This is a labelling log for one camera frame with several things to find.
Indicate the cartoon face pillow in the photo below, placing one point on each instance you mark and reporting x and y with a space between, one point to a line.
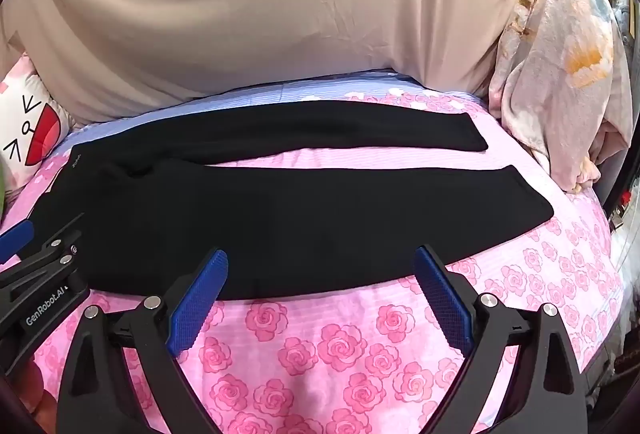
45 133

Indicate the pink rose bedsheet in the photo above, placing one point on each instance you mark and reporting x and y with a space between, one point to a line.
350 364

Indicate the beige cloth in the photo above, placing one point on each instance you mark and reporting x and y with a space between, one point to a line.
250 13

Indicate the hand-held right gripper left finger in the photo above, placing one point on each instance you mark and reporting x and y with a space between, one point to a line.
197 304

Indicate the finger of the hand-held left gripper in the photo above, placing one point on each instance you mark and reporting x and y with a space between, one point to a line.
55 251
15 239

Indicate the person's left hand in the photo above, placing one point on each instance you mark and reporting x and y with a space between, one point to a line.
32 386

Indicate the black pants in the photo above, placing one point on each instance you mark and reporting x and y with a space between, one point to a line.
250 234

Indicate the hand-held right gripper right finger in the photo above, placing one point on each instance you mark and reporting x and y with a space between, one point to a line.
442 304

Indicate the floral fleece blanket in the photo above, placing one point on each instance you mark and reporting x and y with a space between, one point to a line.
550 63

